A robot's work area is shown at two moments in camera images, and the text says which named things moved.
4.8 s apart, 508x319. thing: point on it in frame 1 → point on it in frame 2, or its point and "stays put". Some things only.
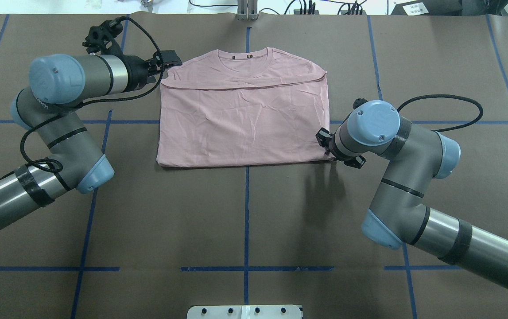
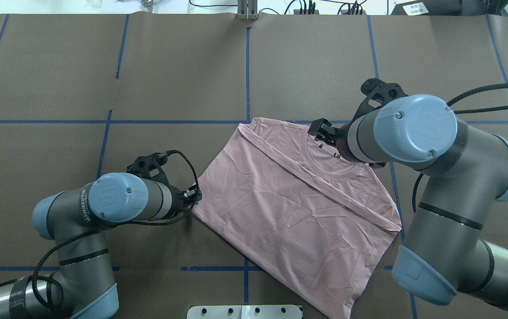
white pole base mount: (244, 312) stays put
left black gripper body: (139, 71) → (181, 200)
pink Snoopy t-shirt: (242, 105) → (319, 223)
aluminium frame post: (247, 10) stays put
